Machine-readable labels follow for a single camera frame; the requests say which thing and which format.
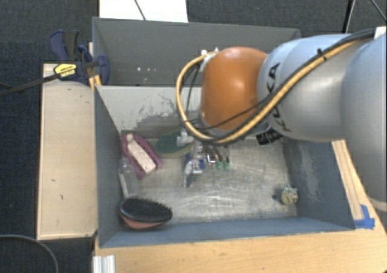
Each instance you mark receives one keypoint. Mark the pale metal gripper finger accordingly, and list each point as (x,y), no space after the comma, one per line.
(187,172)
(198,167)

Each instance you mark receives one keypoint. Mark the white plastic fitting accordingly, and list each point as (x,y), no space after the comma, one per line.
(183,138)

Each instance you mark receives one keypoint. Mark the green round sponge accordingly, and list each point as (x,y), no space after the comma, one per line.
(167,144)

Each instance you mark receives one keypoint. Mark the grey metal bin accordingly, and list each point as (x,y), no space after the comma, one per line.
(242,187)

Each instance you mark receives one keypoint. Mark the black and pink hairbrush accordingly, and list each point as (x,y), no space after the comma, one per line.
(145,212)

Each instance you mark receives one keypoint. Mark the clear plastic bottle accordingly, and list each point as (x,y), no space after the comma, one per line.
(128,176)

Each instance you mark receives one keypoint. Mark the small beige toy animal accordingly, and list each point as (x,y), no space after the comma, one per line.
(288,195)

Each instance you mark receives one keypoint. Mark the pale wood flat board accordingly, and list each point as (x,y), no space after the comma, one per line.
(68,156)

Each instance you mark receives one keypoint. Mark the black cylinder on white bracket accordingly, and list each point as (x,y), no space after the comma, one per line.
(268,137)

